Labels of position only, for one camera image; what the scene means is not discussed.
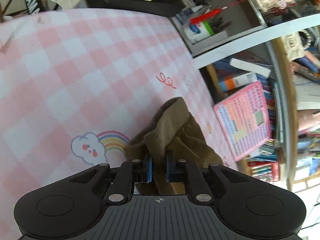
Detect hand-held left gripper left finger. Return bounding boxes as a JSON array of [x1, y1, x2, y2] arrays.
[[67, 155, 153, 204]]

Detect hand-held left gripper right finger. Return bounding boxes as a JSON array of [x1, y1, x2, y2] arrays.
[[166, 152, 253, 203]]

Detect brown garment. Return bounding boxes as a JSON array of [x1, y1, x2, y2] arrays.
[[124, 97, 224, 195]]

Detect pink toy keyboard tablet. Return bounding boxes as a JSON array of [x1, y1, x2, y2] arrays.
[[214, 81, 274, 162]]

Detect standing red books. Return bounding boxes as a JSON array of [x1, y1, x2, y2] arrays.
[[247, 162, 281, 183]]

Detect orange white box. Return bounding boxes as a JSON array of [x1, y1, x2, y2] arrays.
[[219, 72, 258, 92]]

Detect thick white book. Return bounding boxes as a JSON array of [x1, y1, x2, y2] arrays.
[[229, 58, 272, 78]]

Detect pink checked table mat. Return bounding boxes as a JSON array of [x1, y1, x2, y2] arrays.
[[0, 8, 238, 205]]

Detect white bookshelf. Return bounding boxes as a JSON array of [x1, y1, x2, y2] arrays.
[[170, 0, 320, 205]]

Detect bundle of pens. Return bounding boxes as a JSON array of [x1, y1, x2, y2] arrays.
[[192, 0, 232, 32]]

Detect red tassel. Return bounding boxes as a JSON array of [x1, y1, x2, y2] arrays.
[[189, 0, 253, 25]]

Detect black instrument case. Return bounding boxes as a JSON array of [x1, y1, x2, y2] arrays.
[[82, 0, 185, 18]]

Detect white quilted bag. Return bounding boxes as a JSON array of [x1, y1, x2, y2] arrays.
[[281, 31, 307, 61]]

